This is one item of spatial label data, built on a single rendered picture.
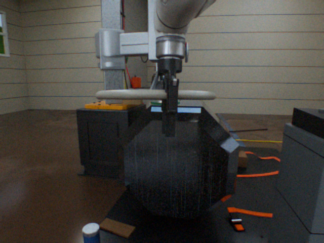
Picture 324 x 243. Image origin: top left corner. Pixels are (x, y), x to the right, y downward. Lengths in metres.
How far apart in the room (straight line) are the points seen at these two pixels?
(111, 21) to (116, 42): 0.24
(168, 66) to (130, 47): 1.64
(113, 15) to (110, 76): 0.63
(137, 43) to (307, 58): 6.12
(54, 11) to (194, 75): 5.28
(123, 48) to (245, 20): 5.35
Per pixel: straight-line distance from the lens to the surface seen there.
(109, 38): 2.27
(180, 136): 1.32
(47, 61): 8.58
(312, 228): 1.13
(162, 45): 0.62
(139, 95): 0.63
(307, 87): 7.59
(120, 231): 1.58
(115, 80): 2.31
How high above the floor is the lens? 1.03
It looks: 11 degrees down
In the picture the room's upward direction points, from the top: straight up
